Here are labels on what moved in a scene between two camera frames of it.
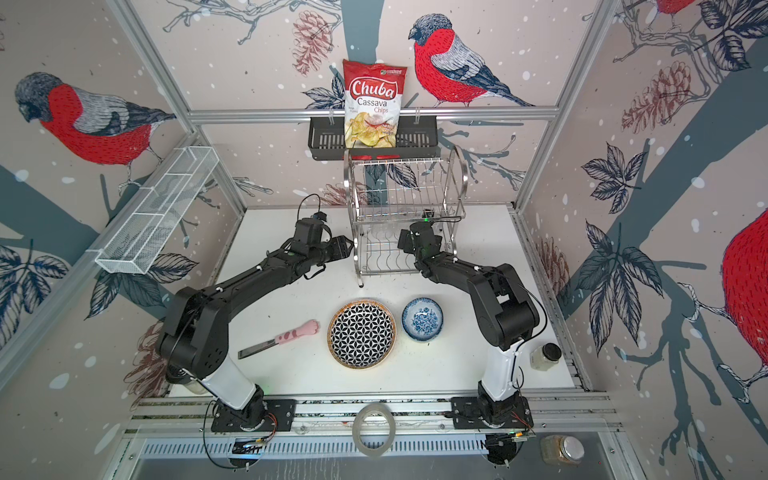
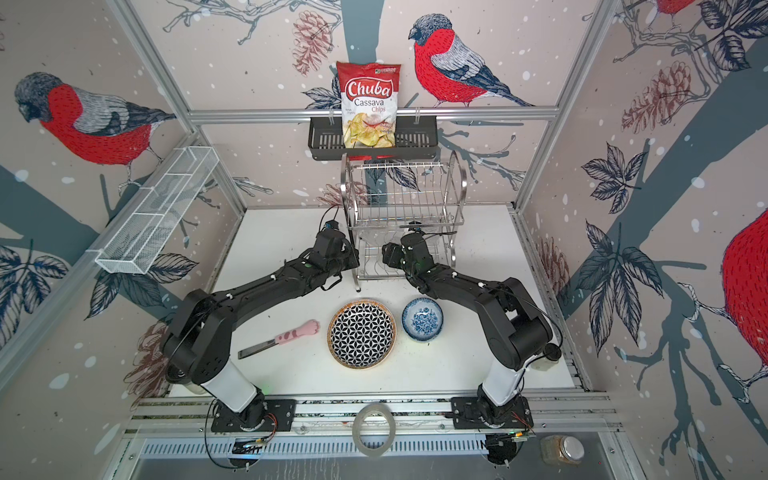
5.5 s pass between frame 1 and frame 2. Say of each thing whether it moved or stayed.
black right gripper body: moved
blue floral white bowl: stayed
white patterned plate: stayed
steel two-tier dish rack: stayed
